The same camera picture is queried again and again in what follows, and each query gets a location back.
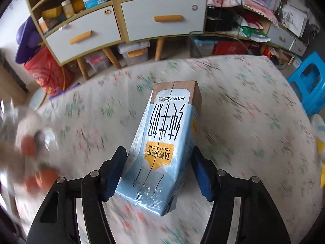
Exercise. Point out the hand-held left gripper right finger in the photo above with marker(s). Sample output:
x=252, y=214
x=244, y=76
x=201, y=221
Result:
x=203, y=179

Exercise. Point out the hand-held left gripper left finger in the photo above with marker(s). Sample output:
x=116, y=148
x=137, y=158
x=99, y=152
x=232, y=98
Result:
x=114, y=176

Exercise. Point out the light blue milk carton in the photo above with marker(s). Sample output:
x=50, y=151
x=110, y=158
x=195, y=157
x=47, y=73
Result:
x=165, y=137

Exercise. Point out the red-orange fruit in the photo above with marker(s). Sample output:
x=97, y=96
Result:
x=28, y=145
x=47, y=178

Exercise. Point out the floral tablecloth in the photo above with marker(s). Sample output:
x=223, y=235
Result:
x=241, y=122

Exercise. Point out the clear plastic fruit container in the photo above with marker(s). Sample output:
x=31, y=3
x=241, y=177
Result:
x=15, y=122

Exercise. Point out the clear plastic storage box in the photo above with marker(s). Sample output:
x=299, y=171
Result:
x=97, y=61
x=133, y=53

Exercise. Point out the red gift bag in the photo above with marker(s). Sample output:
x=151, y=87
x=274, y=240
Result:
x=48, y=73

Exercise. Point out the red box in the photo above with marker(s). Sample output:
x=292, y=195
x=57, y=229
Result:
x=229, y=47

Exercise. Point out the blue plastic stool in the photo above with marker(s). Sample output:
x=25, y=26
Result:
x=308, y=81

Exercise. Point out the narrow grey drawer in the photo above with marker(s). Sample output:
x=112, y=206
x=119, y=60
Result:
x=83, y=35

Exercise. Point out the wooden cabinet with grey drawers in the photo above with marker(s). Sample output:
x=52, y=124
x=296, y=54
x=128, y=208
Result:
x=114, y=17

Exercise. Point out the low cabinet with grey drawers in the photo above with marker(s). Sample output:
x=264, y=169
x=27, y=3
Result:
x=284, y=36

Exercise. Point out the wide grey drawer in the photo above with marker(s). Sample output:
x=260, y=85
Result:
x=165, y=19

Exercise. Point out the white lidded jar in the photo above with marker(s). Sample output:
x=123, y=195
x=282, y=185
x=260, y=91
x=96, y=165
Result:
x=68, y=9

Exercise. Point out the yellow box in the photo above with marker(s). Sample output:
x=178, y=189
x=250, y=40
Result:
x=52, y=12

